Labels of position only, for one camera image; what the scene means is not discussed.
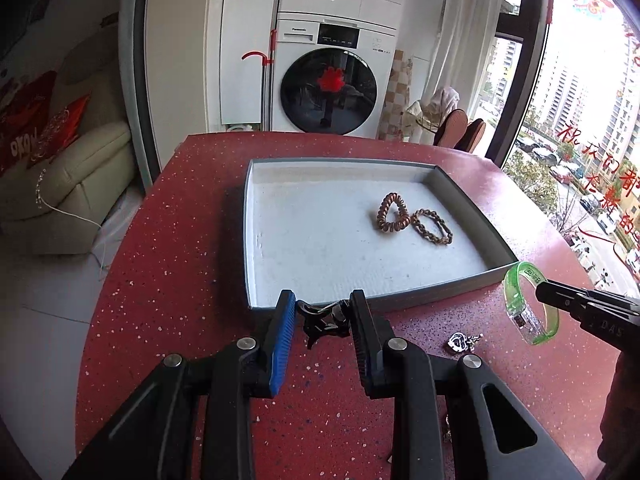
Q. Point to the white tall cabinet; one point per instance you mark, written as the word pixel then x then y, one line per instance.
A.
pixel 245 35

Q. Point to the white curtain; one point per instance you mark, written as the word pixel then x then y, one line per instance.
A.
pixel 465 35

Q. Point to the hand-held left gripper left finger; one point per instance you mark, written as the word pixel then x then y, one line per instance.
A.
pixel 282 340

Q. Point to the white front-load washing machine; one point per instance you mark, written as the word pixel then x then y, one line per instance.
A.
pixel 300 35

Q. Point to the red printed cushion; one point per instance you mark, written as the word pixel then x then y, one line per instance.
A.
pixel 20 130

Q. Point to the black hair claw clip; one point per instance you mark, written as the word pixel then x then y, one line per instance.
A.
pixel 320 322

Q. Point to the brown round-back chair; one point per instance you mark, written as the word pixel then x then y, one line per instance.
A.
pixel 474 137
pixel 452 127

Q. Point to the grey shallow tray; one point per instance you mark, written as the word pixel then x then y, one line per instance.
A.
pixel 325 240

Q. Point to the checkered folded board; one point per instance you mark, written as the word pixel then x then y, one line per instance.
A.
pixel 395 95

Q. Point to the red flower sticker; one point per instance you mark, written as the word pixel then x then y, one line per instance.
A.
pixel 332 80

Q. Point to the silver heart hair clip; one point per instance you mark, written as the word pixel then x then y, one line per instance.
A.
pixel 457 344

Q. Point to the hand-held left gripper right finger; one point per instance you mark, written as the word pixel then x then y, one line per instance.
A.
pixel 361 332

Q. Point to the person's right forearm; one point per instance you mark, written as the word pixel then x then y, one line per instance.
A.
pixel 625 410

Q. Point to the pale yellow bag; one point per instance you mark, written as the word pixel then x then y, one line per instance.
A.
pixel 417 122

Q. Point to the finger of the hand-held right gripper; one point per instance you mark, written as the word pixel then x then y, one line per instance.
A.
pixel 562 297

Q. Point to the red embroidered cushion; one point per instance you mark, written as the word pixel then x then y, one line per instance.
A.
pixel 65 125

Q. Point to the cream leather sofa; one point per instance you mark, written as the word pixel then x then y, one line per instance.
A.
pixel 75 185

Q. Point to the pale cloth on chair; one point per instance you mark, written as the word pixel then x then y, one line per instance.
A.
pixel 445 100

